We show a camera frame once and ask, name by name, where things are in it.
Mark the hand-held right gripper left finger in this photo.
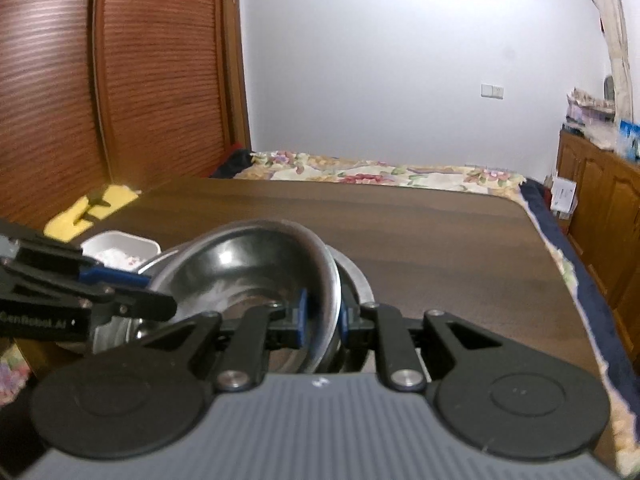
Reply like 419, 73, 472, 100
142, 287, 310, 393

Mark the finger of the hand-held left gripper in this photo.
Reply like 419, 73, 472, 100
0, 259, 178, 321
0, 217, 151, 288

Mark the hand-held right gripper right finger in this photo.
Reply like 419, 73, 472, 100
339, 301, 503, 393

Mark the white floral square plate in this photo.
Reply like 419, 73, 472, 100
80, 230, 162, 273

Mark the large steel bowl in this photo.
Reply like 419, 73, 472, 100
92, 242, 376, 376

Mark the shallow small steel bowl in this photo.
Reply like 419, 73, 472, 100
150, 219, 345, 373

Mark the floral blanket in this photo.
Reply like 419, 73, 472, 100
0, 150, 640, 478

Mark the brown louvered wardrobe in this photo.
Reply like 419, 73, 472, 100
0, 0, 253, 231

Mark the floral bed quilt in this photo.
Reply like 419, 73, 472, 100
210, 147, 633, 401

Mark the white paper bag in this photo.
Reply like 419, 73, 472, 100
550, 175, 577, 221

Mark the wooden cabinet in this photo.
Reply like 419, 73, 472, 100
556, 130, 640, 346

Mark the clear plastic bag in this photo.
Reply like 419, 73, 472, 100
582, 122, 621, 151

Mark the bottles and clutter on cabinet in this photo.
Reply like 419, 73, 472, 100
565, 87, 616, 126

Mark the blue box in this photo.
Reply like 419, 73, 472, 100
617, 120, 640, 161

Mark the cream curtain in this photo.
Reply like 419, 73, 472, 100
582, 0, 633, 111

